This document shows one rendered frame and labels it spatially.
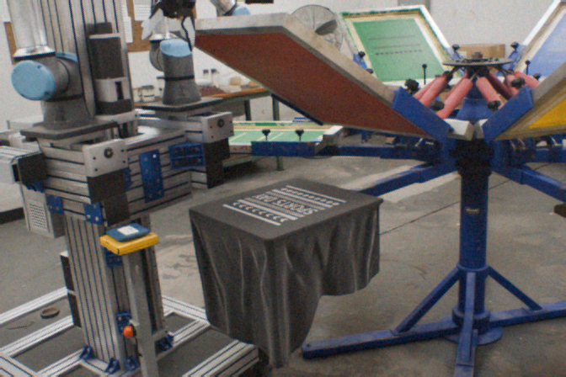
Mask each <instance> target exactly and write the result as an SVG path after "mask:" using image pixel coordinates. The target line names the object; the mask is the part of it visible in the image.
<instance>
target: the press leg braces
mask: <svg viewBox="0 0 566 377"><path fill-rule="evenodd" d="M488 276H490V277H491V278H492V279H495V281H496V282H497V283H499V284H500V285H501V286H503V287H504V288H505V289H507V290H508V291H509V292H510V293H511V294H512V295H514V296H515V297H516V298H519V299H520V300H521V302H523V303H524V304H525V305H527V306H525V307H522V309H524V310H525V311H526V312H527V313H529V314H533V313H539V312H544V311H549V309H547V308H546V307H545V306H544V305H542V304H539V305H538V304H537V303H536V302H535V301H534V300H533V299H531V298H530V297H529V296H527V295H526V294H525V293H523V292H522V291H521V290H520V289H518V288H517V287H516V286H514V285H513V284H512V283H510V281H509V280H508V279H506V278H505V277H504V276H503V275H501V274H500V273H499V272H497V271H496V270H495V269H493V268H492V267H490V266H489V270H488ZM459 279H460V270H459V269H458V268H457V267H455V268H454V269H452V271H450V273H448V274H447V276H446V277H445V278H444V279H443V280H442V281H441V282H440V283H439V284H438V285H436V286H435V287H434V288H433V290H432V291H431V292H430V293H429V294H428V295H427V297H426V298H425V299H424V300H422V301H421V302H420V303H419V305H418V306H417V307H416V308H415V309H414V310H413V311H412V312H411V313H410V314H409V315H407V316H406V317H405V318H404V319H403V321H402V322H401V323H400V324H399V325H398V326H397V327H392V328H389V329H390V331H391V332H392V334H393V335H395V337H396V336H398V335H403V334H409V333H416V331H415V330H414V328H413V326H414V325H415V324H416V323H417V322H418V320H419V319H420V318H421V317H422V316H423V315H425V314H426V313H427V312H428V311H429V310H430V309H431V308H432V307H433V305H434V304H435V303H436V302H437V301H438V300H440V299H441V297H442V296H443V295H444V294H445V293H446V292H447V290H448V289H449V288H450V287H451V286H452V285H454V283H456V282H457V281H458V280H459ZM475 294H476V273H467V282H466V299H465V315H464V326H463V334H462V347H461V351H458V354H457V365H460V366H464V365H466V367H468V366H473V360H474V353H473V352H471V351H472V339H473V313H474V295H475Z"/></svg>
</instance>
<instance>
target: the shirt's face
mask: <svg viewBox="0 0 566 377"><path fill-rule="evenodd" d="M286 186H292V187H295V188H299V189H305V190H308V191H312V192H315V193H319V194H325V195H327V196H332V197H335V198H339V199H341V200H345V201H348V202H345V203H342V204H337V205H335V206H333V207H329V208H327V209H324V210H320V211H316V212H313V214H310V215H307V216H304V217H301V218H298V219H295V220H291V221H288V222H286V223H283V224H280V225H274V224H271V223H269V222H266V221H264V220H259V219H256V218H253V217H252V216H249V215H244V214H241V212H239V211H236V210H231V209H228V208H227V207H224V206H222V205H225V204H230V203H232V202H236V201H239V200H242V199H244V198H247V197H251V196H254V195H257V194H262V193H266V192H269V191H271V190H275V189H281V188H284V187H286ZM379 199H382V198H381V197H377V196H374V195H369V194H363V193H360V192H355V191H352V190H348V189H345V188H338V187H334V186H329V184H326V183H320V182H315V181H312V180H308V179H305V178H298V177H295V178H289V179H286V180H283V181H279V182H277V183H271V184H268V186H264V187H261V188H256V189H252V190H249V191H245V192H242V193H240V194H234V195H230V196H227V197H224V198H221V199H217V200H215V201H211V202H209V203H206V204H200V205H196V206H194V207H190V208H191V209H192V210H197V211H199V212H201V214H203V215H208V216H210V217H212V218H215V219H218V220H222V221H224V222H226V223H228V224H231V225H233V226H236V227H238V228H240V229H243V230H245V231H249V232H252V233H253V234H256V235H259V236H263V237H265V238H272V237H275V236H279V235H282V234H285V233H287V232H289V231H294V230H297V229H299V228H302V227H305V226H307V225H310V224H312V223H314V222H318V221H321V220H324V219H327V218H329V217H333V216H335V215H339V214H342V212H344V211H347V210H352V209H354V208H356V207H360V206H362V205H365V204H369V203H371V202H375V201H377V200H379Z"/></svg>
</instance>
